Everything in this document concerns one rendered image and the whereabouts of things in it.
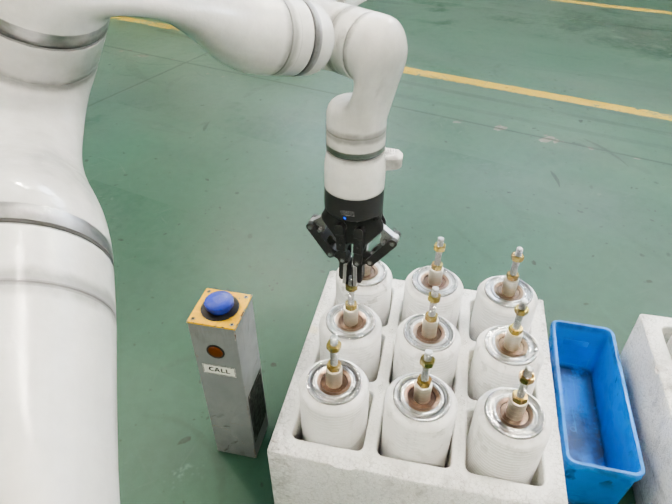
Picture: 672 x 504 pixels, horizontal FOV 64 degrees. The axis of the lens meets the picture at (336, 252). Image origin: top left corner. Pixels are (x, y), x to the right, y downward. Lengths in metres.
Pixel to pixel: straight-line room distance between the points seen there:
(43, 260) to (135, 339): 0.96
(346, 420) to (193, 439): 0.37
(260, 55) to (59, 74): 0.16
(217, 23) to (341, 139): 0.22
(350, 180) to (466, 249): 0.81
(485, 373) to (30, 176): 0.67
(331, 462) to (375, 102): 0.46
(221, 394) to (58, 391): 0.63
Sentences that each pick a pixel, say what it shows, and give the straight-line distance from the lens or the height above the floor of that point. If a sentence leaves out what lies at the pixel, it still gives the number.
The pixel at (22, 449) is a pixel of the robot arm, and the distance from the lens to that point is 0.23.
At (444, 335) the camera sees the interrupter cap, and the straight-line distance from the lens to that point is 0.82.
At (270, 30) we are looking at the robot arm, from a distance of 0.49.
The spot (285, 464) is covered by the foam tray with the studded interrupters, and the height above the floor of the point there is 0.16.
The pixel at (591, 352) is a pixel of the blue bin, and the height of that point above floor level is 0.06.
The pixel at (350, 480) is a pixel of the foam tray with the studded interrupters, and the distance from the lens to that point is 0.79.
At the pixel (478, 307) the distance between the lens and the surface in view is 0.92.
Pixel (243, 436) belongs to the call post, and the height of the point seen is 0.06.
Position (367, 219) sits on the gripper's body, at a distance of 0.67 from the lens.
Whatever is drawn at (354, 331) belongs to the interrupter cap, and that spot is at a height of 0.25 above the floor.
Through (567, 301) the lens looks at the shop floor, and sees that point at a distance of 1.33.
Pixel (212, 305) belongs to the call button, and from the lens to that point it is 0.76.
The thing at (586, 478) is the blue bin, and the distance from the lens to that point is 0.94.
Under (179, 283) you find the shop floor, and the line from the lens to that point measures 1.32.
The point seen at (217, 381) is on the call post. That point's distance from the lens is 0.84.
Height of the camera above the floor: 0.84
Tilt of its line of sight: 38 degrees down
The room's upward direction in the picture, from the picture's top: straight up
